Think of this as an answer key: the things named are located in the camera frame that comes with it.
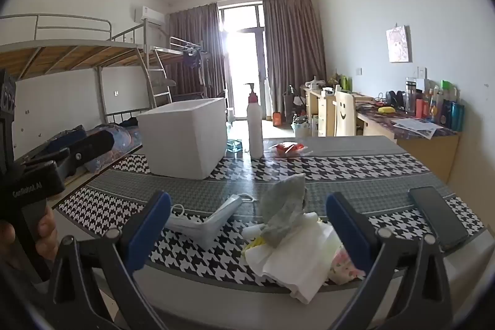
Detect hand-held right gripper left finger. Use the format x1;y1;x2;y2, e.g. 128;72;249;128
37;191;173;330

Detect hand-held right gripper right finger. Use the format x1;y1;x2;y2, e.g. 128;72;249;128
326;192;454;330

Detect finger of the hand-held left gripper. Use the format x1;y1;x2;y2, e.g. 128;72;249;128
13;130;115;176

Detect white tissue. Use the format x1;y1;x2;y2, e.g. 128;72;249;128
243;212;345;304

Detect grey sock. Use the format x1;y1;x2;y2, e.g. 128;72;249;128
260;175;309;247

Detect white foam box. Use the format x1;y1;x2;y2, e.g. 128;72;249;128
137;97;227;181

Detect person's left hand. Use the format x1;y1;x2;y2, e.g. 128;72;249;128
0;203;59;276

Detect blue quilt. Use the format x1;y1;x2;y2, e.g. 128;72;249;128
83;123;144;172

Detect floral cloth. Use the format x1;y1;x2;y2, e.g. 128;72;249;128
329;245;366;284

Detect houndstooth tablecloth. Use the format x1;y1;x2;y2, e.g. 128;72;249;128
54;135;486;296

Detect black smartphone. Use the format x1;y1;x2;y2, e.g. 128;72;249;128
409;186;470;252

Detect large metal bunk bed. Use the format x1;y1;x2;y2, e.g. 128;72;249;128
0;14;173;184

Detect red snack packet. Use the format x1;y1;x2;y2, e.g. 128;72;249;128
269;142;309;158

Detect wooden desk with printed cover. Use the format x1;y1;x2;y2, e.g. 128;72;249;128
356;98;463;184

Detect white trash bin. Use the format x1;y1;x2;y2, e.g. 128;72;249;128
292;114;312;137

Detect wooden chair with smiley face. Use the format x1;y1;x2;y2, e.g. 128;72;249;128
333;90;366;137

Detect blue spray bottle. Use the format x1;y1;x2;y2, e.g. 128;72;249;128
226;139;244;159

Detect printed papers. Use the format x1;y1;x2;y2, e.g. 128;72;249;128
392;117;444;139

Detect plain wooden desk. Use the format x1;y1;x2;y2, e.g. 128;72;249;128
301;84;374;137

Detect hanging dark clothes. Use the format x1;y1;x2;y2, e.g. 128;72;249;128
182;46;207;85

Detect small metal bunk bed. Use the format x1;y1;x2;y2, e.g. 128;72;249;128
149;36;209;110

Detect white lotion pump bottle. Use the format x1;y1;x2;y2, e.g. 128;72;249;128
244;83;264;160

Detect white air conditioner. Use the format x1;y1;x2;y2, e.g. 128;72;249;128
134;6;165;25

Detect black headphones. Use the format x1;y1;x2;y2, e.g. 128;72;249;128
387;90;407;108

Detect black bag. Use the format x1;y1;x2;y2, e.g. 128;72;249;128
282;84;304;118

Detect brown curtain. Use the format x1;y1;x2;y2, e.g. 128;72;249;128
167;2;227;99
263;0;327;122

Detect row of toiletry bottles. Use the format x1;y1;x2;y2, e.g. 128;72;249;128
404;77;467;131

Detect glass balcony door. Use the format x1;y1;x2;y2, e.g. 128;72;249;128
217;1;267;120

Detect pink wall picture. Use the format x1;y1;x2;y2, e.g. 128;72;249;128
385;24;412;63

